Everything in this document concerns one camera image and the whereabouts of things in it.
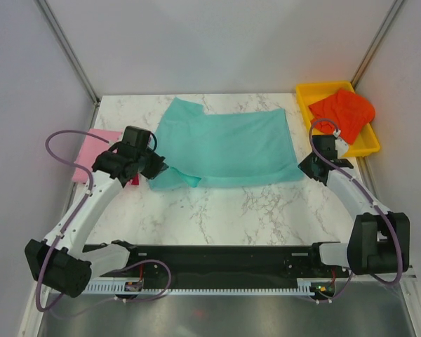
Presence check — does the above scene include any teal t shirt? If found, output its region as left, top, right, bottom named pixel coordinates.
left=149, top=98, right=303, bottom=191

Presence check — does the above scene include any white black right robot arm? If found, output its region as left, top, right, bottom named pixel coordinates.
left=298, top=135, right=410, bottom=278

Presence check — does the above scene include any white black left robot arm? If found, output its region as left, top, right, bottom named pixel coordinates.
left=25, top=126, right=168, bottom=298

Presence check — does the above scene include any crimson folded t shirt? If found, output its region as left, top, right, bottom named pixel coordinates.
left=130, top=135, right=154, bottom=186

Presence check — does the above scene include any pink folded t shirt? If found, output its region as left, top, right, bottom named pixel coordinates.
left=75, top=128, right=123, bottom=171

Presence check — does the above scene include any yellow plastic tray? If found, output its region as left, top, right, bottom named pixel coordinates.
left=295, top=81, right=380, bottom=157

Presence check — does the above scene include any orange t shirt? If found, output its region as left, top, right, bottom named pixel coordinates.
left=309, top=88, right=375, bottom=145

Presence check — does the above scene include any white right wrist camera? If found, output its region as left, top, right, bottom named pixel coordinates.
left=333, top=130, right=349, bottom=159

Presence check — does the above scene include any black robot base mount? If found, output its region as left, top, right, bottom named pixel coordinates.
left=128, top=246, right=348, bottom=289

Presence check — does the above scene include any white slotted cable duct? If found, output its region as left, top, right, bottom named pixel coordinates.
left=83, top=279, right=329, bottom=296

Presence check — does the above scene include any aluminium frame rail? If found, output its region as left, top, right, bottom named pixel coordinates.
left=352, top=266, right=416, bottom=282

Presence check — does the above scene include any left aluminium corner post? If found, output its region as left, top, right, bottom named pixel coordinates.
left=34, top=0, right=101, bottom=106

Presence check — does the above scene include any aluminium corner post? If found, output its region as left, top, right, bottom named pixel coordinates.
left=350, top=0, right=407, bottom=90
left=34, top=0, right=101, bottom=106

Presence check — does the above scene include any right aluminium corner post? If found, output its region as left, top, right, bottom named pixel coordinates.
left=350, top=0, right=407, bottom=90

